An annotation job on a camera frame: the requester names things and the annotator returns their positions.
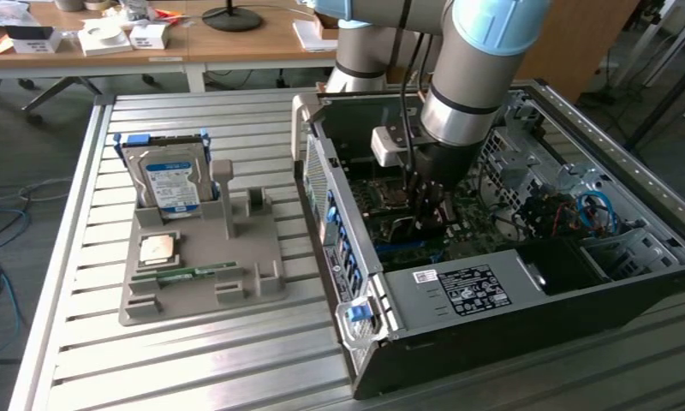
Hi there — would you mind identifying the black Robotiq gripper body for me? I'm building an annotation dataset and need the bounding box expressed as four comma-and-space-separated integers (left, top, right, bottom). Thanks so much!
406, 143, 485, 235

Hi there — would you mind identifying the green graphics card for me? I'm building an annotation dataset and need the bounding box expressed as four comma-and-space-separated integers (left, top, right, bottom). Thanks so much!
373, 204, 456, 247

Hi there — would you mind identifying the metal CPU socket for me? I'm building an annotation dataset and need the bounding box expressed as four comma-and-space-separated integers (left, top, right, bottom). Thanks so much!
374, 176, 418, 210

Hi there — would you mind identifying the perforated metal drive cage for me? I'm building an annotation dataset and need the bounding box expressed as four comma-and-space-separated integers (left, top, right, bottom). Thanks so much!
478, 124, 566, 206

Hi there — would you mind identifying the green motherboard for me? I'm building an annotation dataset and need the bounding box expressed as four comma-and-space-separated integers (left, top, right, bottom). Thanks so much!
341, 156, 526, 275

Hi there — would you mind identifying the long expansion slot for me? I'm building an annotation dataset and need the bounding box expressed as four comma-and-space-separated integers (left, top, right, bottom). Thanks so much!
376, 240, 429, 254

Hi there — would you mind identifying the grey power supply unit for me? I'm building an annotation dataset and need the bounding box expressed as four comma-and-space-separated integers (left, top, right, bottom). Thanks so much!
380, 250, 549, 334

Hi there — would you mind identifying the white paper stack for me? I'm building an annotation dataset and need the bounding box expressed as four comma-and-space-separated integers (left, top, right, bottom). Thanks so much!
291, 19, 338, 53

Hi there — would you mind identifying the wooden cabinet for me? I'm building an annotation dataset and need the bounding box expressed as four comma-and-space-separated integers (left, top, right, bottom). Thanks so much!
513, 0, 644, 104

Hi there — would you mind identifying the blue case release latch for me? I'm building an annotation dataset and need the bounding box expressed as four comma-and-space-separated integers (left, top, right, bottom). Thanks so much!
345, 301, 377, 323

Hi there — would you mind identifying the metal disk bay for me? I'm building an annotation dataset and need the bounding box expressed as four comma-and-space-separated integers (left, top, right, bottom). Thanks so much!
578, 227, 681, 283

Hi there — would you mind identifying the black open PC case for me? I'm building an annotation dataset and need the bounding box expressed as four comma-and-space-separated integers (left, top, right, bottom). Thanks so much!
291, 79, 685, 402

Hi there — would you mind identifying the black metal pole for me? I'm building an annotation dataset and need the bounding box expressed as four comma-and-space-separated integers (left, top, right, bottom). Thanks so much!
626, 40, 685, 151

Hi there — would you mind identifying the wooden office desk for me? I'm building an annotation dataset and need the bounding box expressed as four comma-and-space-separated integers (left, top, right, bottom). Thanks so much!
187, 0, 501, 93
0, 0, 190, 125

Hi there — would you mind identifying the hard disk in blue carrier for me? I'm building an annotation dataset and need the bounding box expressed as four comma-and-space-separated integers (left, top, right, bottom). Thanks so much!
111, 133, 218, 222

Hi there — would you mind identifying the black round lamp base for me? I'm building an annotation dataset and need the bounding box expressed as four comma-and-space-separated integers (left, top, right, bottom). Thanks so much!
201, 0, 263, 33

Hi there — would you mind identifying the green RAM stick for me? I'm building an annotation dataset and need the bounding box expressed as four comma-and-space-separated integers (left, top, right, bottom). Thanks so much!
130, 261, 238, 283

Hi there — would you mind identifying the grey parts rack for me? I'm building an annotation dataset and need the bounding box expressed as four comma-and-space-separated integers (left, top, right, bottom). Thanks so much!
117, 158, 290, 329

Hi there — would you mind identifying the CPU chip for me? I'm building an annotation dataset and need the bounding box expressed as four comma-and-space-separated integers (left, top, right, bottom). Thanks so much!
135, 233, 182, 271

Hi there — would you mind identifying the small white labelled box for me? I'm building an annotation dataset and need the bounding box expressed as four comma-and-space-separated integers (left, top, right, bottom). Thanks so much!
129, 23, 170, 51

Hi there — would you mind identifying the flat white box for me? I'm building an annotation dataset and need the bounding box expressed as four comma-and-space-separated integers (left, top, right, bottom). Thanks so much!
77, 21, 134, 57

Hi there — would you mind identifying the white tape roll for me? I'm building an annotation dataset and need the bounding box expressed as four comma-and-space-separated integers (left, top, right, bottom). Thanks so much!
83, 25, 127, 46

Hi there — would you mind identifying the white box with black insert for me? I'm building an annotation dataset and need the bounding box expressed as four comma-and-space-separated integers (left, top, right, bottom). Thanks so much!
2, 24, 63, 55

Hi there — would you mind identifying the clear plastic bag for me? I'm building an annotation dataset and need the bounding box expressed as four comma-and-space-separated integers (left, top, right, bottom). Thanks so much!
0, 0, 35, 31

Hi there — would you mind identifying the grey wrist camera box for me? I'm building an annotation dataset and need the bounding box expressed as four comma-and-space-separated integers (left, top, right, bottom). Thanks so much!
370, 124, 418, 168

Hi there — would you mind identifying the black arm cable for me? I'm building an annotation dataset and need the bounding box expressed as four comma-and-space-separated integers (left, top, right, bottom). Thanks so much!
398, 25, 433, 172

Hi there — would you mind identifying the red power wire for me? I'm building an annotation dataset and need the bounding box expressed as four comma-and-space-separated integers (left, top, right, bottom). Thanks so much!
550, 200, 577, 235

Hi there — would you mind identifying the blue data wire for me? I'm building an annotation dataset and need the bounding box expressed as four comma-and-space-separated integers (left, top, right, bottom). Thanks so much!
574, 190, 622, 237

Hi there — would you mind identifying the white floor cable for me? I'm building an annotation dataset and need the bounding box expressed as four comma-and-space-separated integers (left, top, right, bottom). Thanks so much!
0, 177, 73, 203

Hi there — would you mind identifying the blue floor cable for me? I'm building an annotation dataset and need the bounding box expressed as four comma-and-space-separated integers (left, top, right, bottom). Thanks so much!
0, 194, 30, 367

